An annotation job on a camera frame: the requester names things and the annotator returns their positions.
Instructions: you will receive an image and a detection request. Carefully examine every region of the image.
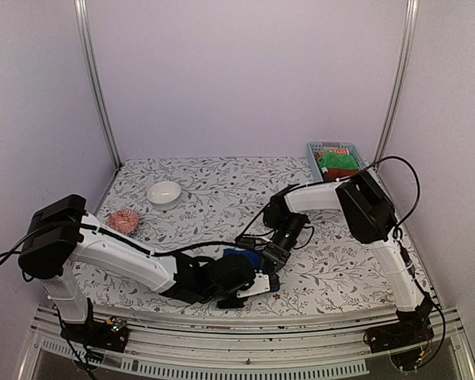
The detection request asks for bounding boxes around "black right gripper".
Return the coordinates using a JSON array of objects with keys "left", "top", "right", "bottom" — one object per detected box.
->
[{"left": 260, "top": 212, "right": 307, "bottom": 279}]

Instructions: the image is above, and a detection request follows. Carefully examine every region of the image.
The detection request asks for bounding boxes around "blue towel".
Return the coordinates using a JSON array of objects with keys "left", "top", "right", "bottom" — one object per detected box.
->
[{"left": 222, "top": 249, "right": 281, "bottom": 292}]

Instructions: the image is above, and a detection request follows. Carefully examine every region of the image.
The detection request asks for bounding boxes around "dark red towel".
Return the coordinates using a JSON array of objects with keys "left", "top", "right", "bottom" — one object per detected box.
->
[{"left": 323, "top": 168, "right": 358, "bottom": 182}]

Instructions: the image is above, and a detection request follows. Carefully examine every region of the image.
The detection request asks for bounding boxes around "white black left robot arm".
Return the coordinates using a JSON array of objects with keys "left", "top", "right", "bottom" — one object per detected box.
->
[{"left": 18, "top": 194, "right": 256, "bottom": 344}]

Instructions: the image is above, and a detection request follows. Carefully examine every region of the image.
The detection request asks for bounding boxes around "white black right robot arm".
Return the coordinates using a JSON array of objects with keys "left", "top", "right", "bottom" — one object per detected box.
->
[{"left": 260, "top": 171, "right": 434, "bottom": 345}]

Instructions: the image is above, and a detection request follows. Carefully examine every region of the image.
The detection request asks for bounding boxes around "orange patterned rolled towel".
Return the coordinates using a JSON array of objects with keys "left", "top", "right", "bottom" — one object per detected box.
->
[{"left": 316, "top": 148, "right": 350, "bottom": 159}]

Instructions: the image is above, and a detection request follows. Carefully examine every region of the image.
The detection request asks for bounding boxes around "light blue plastic basket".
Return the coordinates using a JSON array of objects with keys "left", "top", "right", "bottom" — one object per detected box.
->
[{"left": 307, "top": 142, "right": 368, "bottom": 182}]

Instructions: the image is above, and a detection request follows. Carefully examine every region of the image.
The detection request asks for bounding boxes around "green rolled towel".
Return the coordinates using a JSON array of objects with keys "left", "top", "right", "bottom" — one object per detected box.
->
[{"left": 317, "top": 154, "right": 359, "bottom": 169}]

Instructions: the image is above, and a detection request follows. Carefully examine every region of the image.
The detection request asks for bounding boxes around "white bowl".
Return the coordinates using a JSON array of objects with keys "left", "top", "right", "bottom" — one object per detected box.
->
[{"left": 146, "top": 181, "right": 181, "bottom": 211}]

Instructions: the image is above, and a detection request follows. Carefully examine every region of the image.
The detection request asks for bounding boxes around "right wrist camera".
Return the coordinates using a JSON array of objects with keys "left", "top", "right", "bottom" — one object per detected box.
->
[{"left": 234, "top": 235, "right": 267, "bottom": 250}]

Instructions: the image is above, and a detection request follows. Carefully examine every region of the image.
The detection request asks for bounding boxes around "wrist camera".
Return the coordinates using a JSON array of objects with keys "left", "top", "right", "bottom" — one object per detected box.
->
[
  {"left": 236, "top": 273, "right": 280, "bottom": 298},
  {"left": 234, "top": 235, "right": 267, "bottom": 250}
]

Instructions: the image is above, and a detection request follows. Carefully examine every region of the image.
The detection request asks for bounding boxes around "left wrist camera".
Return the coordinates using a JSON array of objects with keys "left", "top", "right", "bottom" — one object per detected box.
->
[{"left": 236, "top": 273, "right": 280, "bottom": 298}]

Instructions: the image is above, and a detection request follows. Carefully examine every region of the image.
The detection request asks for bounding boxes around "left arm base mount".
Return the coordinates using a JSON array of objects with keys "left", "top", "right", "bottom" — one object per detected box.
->
[{"left": 60, "top": 317, "right": 129, "bottom": 353}]

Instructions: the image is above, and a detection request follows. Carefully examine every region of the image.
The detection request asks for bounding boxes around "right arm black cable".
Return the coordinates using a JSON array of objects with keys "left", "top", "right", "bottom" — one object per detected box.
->
[{"left": 237, "top": 154, "right": 421, "bottom": 254}]

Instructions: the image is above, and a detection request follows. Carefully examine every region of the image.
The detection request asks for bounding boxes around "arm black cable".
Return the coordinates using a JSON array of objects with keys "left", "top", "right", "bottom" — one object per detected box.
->
[
  {"left": 237, "top": 154, "right": 421, "bottom": 254},
  {"left": 0, "top": 221, "right": 238, "bottom": 284}
]

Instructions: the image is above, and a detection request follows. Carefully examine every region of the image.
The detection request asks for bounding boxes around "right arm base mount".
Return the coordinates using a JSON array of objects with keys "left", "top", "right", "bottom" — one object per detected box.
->
[{"left": 363, "top": 311, "right": 435, "bottom": 372}]

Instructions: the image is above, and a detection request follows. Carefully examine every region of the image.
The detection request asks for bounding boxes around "aluminium front table rail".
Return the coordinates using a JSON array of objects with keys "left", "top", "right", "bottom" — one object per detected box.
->
[{"left": 17, "top": 302, "right": 475, "bottom": 380}]

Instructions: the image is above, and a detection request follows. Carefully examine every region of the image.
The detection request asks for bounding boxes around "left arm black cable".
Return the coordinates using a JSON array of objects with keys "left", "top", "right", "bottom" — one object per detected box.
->
[{"left": 0, "top": 221, "right": 238, "bottom": 284}]

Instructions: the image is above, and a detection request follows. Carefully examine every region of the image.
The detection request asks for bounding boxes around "right aluminium frame post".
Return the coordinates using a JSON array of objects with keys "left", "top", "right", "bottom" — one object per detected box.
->
[{"left": 374, "top": 0, "right": 420, "bottom": 161}]

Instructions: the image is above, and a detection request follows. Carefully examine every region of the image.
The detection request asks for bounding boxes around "aluminium frame post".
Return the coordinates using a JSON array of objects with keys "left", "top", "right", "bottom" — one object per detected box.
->
[
  {"left": 374, "top": 0, "right": 420, "bottom": 161},
  {"left": 74, "top": 0, "right": 122, "bottom": 170}
]

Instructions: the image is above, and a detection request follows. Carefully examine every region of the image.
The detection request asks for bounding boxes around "left aluminium frame post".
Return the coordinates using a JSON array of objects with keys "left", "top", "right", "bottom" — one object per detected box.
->
[{"left": 74, "top": 0, "right": 122, "bottom": 170}]

